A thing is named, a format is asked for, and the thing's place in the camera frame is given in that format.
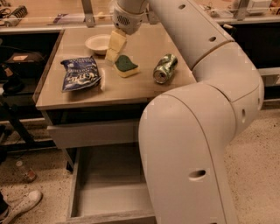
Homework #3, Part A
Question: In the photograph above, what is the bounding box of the white sneaker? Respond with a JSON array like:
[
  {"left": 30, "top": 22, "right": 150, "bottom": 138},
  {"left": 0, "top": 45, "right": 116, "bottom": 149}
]
[{"left": 0, "top": 190, "right": 43, "bottom": 224}]

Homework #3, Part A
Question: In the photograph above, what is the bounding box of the green crushed soda can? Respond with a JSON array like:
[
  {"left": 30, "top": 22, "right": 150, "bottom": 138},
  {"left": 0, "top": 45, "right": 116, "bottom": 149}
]
[{"left": 153, "top": 53, "right": 178, "bottom": 84}]

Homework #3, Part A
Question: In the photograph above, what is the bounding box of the blue chip bag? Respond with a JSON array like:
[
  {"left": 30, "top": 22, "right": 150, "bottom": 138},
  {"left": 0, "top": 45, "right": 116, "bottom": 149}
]
[{"left": 60, "top": 57, "right": 102, "bottom": 92}]

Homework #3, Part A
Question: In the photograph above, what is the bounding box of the green and yellow sponge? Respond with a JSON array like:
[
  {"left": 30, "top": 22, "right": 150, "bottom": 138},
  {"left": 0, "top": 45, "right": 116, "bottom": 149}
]
[{"left": 114, "top": 55, "right": 139, "bottom": 78}]

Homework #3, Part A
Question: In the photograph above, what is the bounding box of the black bag on shelf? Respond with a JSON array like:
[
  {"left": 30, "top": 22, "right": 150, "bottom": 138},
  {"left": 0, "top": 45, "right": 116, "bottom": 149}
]
[{"left": 5, "top": 52, "right": 45, "bottom": 78}]

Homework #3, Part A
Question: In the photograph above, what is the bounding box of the open grey middle drawer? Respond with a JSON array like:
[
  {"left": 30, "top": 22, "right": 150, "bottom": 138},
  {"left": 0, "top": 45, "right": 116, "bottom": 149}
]
[{"left": 63, "top": 143, "right": 157, "bottom": 224}]

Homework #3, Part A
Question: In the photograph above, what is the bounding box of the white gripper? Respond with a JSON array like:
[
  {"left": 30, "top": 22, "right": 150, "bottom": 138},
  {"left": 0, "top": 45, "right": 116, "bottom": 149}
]
[{"left": 105, "top": 2, "right": 145, "bottom": 64}]

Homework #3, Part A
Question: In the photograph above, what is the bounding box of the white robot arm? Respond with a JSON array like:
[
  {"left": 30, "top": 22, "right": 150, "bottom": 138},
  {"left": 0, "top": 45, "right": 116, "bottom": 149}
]
[{"left": 112, "top": 0, "right": 264, "bottom": 224}]

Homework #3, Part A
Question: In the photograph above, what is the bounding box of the plastic bottle on floor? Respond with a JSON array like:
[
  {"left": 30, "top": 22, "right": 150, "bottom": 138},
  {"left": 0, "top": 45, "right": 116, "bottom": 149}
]
[{"left": 16, "top": 161, "right": 37, "bottom": 182}]

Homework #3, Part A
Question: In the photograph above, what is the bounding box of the white paper bowl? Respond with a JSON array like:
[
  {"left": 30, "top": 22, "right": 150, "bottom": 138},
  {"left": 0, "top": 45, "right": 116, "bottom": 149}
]
[{"left": 85, "top": 34, "right": 110, "bottom": 55}]

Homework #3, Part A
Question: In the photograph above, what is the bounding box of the grey drawer cabinet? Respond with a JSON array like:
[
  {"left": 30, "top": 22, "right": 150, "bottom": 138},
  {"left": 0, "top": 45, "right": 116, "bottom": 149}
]
[{"left": 36, "top": 24, "right": 195, "bottom": 169}]

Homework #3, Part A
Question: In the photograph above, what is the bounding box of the grey top drawer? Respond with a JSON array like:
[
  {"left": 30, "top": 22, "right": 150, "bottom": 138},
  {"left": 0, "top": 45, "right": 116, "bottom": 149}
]
[{"left": 47, "top": 120, "right": 139, "bottom": 149}]

